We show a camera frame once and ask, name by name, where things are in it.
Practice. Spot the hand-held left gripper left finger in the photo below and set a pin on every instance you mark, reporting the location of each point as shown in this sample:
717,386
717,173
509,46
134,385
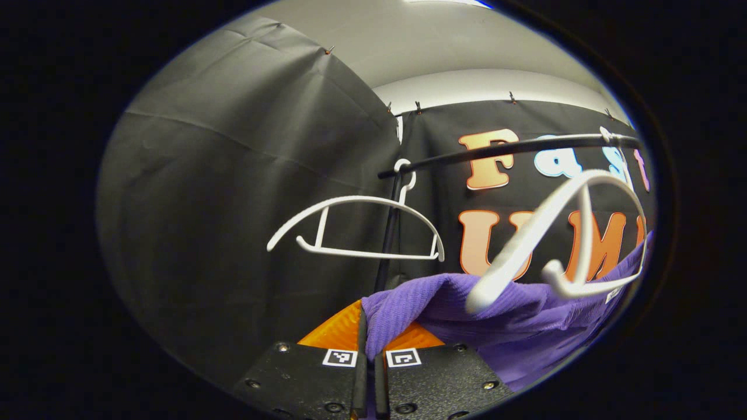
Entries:
303,379

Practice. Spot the ceiling light panel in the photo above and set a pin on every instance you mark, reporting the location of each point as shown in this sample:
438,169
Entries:
449,2

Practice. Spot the purple jacket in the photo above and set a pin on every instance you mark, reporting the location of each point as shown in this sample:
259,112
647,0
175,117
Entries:
525,332

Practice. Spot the row of small cloth clips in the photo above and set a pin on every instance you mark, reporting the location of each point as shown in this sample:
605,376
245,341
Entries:
418,107

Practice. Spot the black clothes rack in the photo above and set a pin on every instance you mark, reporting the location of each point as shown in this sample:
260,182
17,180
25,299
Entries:
502,149

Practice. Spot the white clothes hanger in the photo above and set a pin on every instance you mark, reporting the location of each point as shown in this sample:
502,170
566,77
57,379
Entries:
525,239
322,227

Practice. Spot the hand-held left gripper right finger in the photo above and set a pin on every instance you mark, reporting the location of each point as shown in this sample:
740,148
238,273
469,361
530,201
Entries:
437,379

